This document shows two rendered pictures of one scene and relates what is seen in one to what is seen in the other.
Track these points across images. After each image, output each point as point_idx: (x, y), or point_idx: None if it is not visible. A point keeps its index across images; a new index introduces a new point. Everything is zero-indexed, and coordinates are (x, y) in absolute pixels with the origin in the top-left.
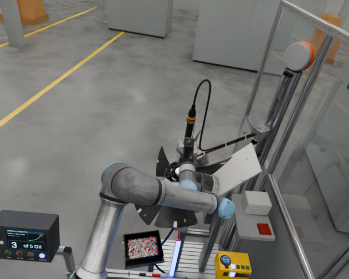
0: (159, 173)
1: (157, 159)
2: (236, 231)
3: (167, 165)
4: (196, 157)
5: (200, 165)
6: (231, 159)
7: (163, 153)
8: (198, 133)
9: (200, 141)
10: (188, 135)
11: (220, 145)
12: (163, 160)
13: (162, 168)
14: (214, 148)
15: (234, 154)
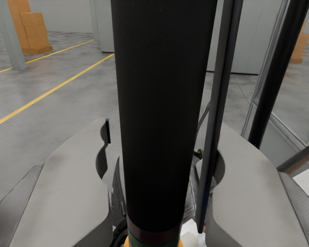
0: (115, 220)
1: (112, 185)
2: None
3: (123, 211)
4: (197, 178)
5: (210, 198)
6: (307, 185)
7: (117, 173)
8: (202, 116)
9: (262, 133)
10: (163, 33)
11: None
12: (117, 194)
13: (118, 210)
14: (294, 165)
15: None
